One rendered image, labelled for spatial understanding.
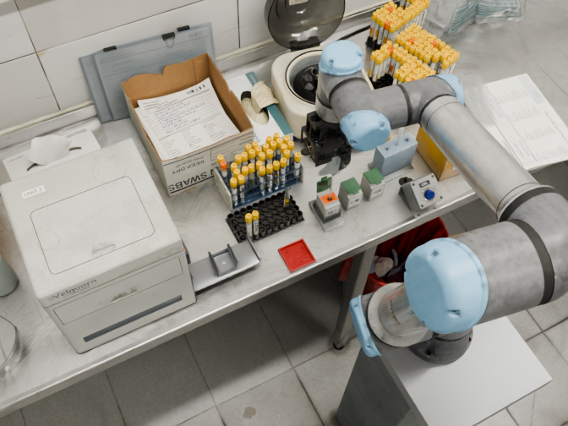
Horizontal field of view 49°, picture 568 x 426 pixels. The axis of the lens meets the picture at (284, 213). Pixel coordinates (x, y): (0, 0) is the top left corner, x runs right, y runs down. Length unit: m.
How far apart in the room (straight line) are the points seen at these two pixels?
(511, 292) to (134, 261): 0.69
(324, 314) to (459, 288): 1.65
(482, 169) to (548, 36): 1.23
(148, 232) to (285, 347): 1.23
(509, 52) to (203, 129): 0.96
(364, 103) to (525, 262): 0.41
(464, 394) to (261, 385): 1.05
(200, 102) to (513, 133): 0.85
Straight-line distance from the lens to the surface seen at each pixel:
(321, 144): 1.27
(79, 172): 1.32
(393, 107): 1.09
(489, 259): 0.80
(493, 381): 1.43
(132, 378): 2.36
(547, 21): 2.21
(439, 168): 1.65
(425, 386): 1.39
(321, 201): 1.50
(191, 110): 1.69
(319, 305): 2.41
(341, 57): 1.12
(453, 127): 1.03
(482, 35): 2.09
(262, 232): 1.51
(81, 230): 1.25
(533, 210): 0.88
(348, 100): 1.08
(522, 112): 1.88
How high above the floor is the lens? 2.21
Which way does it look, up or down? 58 degrees down
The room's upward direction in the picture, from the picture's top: 3 degrees clockwise
